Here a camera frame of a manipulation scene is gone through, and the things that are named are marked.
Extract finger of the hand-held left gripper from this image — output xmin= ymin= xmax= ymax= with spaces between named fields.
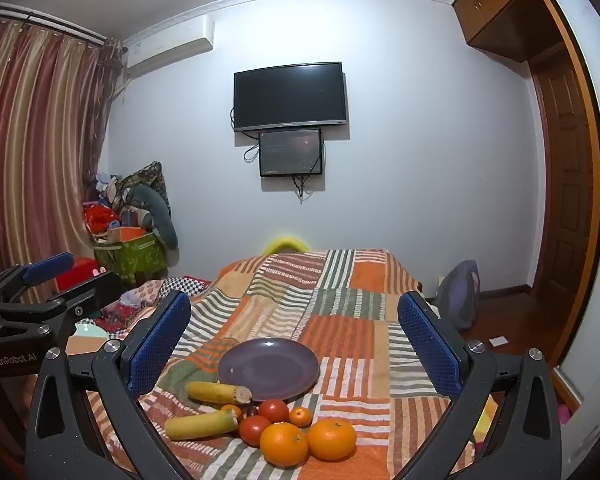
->
xmin=0 ymin=270 xmax=123 ymax=341
xmin=0 ymin=252 xmax=76 ymax=311

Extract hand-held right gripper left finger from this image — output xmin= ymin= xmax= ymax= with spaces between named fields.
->
xmin=25 ymin=290 xmax=193 ymax=480

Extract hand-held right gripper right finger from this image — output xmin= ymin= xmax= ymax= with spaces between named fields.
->
xmin=397 ymin=290 xmax=563 ymax=480

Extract yellow banana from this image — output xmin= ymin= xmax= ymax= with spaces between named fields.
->
xmin=164 ymin=408 xmax=240 ymax=442
xmin=186 ymin=381 xmax=253 ymax=406

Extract purple plate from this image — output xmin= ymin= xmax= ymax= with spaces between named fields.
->
xmin=217 ymin=337 xmax=321 ymax=403

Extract red tomato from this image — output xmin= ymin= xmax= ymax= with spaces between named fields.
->
xmin=238 ymin=415 xmax=272 ymax=448
xmin=258 ymin=398 xmax=291 ymax=424

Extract large orange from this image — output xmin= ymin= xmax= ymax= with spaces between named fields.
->
xmin=307 ymin=418 xmax=357 ymax=461
xmin=259 ymin=422 xmax=309 ymax=468

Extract red box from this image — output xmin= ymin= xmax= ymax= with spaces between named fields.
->
xmin=54 ymin=257 xmax=102 ymax=292

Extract blue grey bag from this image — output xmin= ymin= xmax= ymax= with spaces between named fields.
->
xmin=434 ymin=260 xmax=482 ymax=332

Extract green storage box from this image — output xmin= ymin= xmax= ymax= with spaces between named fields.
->
xmin=93 ymin=231 xmax=169 ymax=282

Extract checkered cloth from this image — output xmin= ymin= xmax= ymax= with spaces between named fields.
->
xmin=156 ymin=275 xmax=214 ymax=302

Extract red toy pile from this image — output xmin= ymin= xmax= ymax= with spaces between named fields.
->
xmin=82 ymin=201 xmax=122 ymax=235

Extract orange box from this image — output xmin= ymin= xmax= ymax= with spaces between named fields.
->
xmin=108 ymin=226 xmax=147 ymax=244

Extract striped patchwork blanket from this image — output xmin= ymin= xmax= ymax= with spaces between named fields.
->
xmin=82 ymin=247 xmax=498 ymax=480

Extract grey plush toy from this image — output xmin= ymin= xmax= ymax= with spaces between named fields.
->
xmin=129 ymin=184 xmax=179 ymax=251

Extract striped red curtain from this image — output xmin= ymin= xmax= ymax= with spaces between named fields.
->
xmin=0 ymin=14 xmax=125 ymax=283

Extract patterned cushion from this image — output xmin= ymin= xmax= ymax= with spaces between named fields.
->
xmin=121 ymin=161 xmax=173 ymax=213

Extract yellow chair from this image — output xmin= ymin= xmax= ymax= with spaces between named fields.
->
xmin=264 ymin=234 xmax=312 ymax=257

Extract wooden door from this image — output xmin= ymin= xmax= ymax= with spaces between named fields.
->
xmin=529 ymin=42 xmax=597 ymax=363

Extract curtain rod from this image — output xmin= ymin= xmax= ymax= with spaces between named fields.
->
xmin=0 ymin=4 xmax=110 ymax=45

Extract white air conditioner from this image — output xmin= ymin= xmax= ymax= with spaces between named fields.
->
xmin=124 ymin=13 xmax=216 ymax=79

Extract wooden overhead cabinet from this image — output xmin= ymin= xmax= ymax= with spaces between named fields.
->
xmin=451 ymin=0 xmax=563 ymax=64

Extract black monitor cables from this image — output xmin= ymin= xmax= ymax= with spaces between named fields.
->
xmin=244 ymin=141 xmax=317 ymax=203

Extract small black wall monitor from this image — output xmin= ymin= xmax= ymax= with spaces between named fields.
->
xmin=258 ymin=128 xmax=324 ymax=178

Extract black wall television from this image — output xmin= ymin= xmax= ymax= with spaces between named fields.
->
xmin=233 ymin=61 xmax=350 ymax=133

